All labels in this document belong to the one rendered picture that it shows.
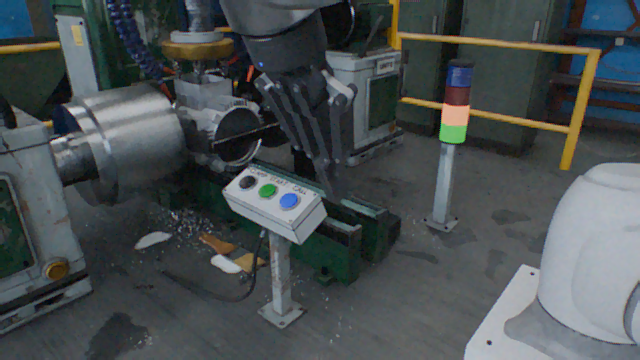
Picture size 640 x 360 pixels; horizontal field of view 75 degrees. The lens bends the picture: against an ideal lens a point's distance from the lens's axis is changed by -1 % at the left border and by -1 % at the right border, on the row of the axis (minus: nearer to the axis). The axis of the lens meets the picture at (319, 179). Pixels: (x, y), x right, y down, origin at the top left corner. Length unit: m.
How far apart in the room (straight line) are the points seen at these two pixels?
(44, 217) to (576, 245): 0.86
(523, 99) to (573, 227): 3.33
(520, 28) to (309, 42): 3.54
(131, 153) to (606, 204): 0.82
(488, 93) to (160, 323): 3.52
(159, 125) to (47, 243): 0.31
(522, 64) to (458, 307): 3.16
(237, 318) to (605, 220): 0.62
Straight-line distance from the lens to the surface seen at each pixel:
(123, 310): 0.94
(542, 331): 0.74
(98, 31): 1.26
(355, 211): 0.95
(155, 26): 1.34
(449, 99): 1.03
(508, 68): 3.93
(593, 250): 0.63
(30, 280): 0.95
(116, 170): 0.94
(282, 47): 0.39
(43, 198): 0.90
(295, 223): 0.63
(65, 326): 0.95
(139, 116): 0.97
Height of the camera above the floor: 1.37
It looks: 25 degrees down
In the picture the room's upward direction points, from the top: straight up
